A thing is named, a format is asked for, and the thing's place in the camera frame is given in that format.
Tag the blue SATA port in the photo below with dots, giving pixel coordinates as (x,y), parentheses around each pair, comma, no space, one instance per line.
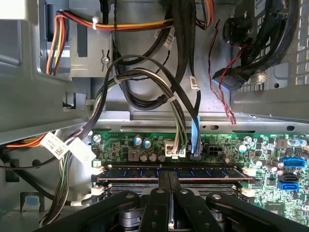
(287,186)

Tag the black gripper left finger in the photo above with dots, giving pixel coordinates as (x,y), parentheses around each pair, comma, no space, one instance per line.
(154,212)

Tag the green motherboard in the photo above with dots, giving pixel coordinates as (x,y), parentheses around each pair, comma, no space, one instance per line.
(120,145)

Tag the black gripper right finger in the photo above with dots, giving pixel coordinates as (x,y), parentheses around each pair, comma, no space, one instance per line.
(195,212)

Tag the black SATA port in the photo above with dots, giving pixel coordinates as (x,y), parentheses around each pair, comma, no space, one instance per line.
(289,178)

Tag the RAM stick with black chips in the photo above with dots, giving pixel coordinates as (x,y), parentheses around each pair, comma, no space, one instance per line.
(132,172)

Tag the white board power plug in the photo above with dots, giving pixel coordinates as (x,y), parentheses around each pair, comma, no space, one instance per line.
(175,151)

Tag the blue pin header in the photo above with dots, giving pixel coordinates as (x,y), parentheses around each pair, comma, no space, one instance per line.
(289,162)

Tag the RAM slot with white clips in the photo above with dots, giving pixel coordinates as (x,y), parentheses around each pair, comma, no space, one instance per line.
(135,187)
(97,169)

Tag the black round speaker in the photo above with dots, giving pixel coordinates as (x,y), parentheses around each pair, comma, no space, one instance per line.
(235,30)

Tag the black PC case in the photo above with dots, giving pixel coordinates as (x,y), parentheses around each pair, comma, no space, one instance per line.
(169,120)

